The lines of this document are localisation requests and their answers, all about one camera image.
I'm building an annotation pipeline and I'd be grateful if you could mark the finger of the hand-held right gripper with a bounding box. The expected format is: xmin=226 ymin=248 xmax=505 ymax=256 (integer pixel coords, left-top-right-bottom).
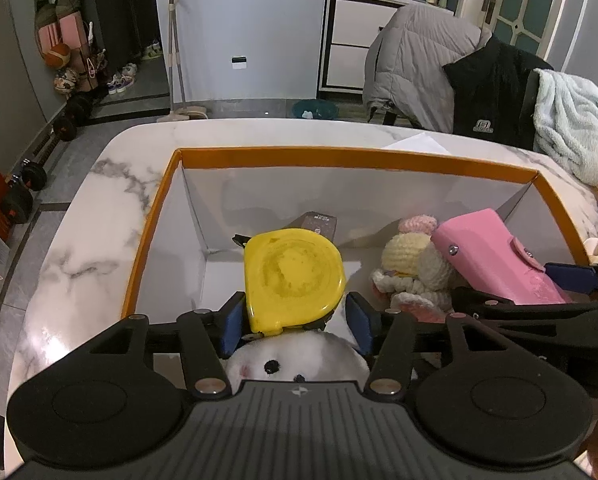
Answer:
xmin=544 ymin=261 xmax=598 ymax=297
xmin=450 ymin=286 xmax=598 ymax=326

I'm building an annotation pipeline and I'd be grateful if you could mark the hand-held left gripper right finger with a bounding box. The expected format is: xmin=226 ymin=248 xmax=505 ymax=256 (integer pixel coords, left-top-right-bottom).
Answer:
xmin=346 ymin=291 xmax=544 ymax=395

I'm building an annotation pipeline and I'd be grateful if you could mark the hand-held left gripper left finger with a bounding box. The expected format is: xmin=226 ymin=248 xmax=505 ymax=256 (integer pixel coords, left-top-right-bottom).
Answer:
xmin=86 ymin=291 xmax=247 ymax=397

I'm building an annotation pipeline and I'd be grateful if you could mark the pink snap card holder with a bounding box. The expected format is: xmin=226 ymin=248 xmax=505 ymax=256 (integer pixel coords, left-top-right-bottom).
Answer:
xmin=430 ymin=207 xmax=574 ymax=306

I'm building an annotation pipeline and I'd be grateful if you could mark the white pink striped plush dog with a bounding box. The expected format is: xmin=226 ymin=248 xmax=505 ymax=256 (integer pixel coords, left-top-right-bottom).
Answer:
xmin=224 ymin=332 xmax=371 ymax=396

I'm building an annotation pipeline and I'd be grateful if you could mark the crochet bunny doll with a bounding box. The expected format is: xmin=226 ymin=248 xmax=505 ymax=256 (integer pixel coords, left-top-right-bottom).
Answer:
xmin=370 ymin=215 xmax=457 ymax=323

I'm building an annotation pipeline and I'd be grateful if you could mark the yellow tape measure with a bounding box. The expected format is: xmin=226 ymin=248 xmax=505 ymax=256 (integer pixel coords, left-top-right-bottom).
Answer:
xmin=231 ymin=227 xmax=348 ymax=338

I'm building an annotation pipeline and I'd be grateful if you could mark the dark photo card box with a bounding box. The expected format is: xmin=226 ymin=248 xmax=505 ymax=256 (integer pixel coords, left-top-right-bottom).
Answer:
xmin=282 ymin=211 xmax=339 ymax=248

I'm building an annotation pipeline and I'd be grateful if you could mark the orange cardboard box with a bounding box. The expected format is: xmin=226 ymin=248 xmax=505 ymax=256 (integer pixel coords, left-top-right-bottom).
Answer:
xmin=122 ymin=146 xmax=592 ymax=361

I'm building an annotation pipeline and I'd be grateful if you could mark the light blue fluffy towel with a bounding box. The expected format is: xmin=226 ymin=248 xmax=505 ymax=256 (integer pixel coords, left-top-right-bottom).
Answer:
xmin=533 ymin=67 xmax=598 ymax=186

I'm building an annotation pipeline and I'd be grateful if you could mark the white paper sheet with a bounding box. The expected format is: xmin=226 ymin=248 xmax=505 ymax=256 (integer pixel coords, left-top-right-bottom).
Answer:
xmin=381 ymin=131 xmax=452 ymax=157

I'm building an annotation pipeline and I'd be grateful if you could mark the black jacket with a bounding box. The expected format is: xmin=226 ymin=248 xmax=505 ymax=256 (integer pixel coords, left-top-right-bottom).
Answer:
xmin=441 ymin=35 xmax=554 ymax=151

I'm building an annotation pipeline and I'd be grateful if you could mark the teal basin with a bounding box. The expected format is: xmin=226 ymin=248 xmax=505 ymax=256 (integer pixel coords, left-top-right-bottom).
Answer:
xmin=291 ymin=99 xmax=339 ymax=121

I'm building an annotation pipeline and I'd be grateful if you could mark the grey puffer jacket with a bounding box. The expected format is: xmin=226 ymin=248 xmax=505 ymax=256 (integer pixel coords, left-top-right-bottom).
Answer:
xmin=363 ymin=4 xmax=494 ymax=133

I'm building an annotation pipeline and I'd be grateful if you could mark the black dumbbell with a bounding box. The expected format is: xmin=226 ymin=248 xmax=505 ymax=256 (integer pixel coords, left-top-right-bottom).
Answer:
xmin=6 ymin=159 xmax=47 ymax=223
xmin=53 ymin=92 xmax=92 ymax=141

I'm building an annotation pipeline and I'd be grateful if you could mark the pair of white sneakers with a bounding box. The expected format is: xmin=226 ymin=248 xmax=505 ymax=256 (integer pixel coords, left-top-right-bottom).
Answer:
xmin=106 ymin=62 xmax=139 ymax=96

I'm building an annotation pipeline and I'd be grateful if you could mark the broom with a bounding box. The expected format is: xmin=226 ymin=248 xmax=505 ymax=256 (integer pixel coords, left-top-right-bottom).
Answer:
xmin=155 ymin=0 xmax=207 ymax=123

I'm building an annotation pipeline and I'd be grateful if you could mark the glass panel door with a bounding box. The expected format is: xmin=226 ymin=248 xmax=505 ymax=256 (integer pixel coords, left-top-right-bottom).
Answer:
xmin=454 ymin=0 xmax=594 ymax=73

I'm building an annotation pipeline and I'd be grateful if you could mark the white cabinet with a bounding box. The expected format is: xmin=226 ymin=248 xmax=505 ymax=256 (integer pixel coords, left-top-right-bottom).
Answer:
xmin=316 ymin=0 xmax=454 ymax=101

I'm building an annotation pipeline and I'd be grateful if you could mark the brown patterned ball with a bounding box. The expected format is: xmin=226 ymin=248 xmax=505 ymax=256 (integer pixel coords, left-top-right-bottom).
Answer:
xmin=54 ymin=67 xmax=77 ymax=93

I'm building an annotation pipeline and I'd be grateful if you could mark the orange basketball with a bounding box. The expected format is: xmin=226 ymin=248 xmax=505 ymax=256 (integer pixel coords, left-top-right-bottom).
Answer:
xmin=46 ymin=42 xmax=72 ymax=68

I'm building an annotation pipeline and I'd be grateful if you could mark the black shoe cabinet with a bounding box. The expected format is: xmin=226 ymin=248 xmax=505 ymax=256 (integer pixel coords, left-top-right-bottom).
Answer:
xmin=76 ymin=0 xmax=155 ymax=106

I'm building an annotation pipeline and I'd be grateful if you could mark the pink bag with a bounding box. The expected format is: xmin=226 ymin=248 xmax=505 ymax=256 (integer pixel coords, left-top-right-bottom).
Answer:
xmin=38 ymin=17 xmax=85 ymax=56

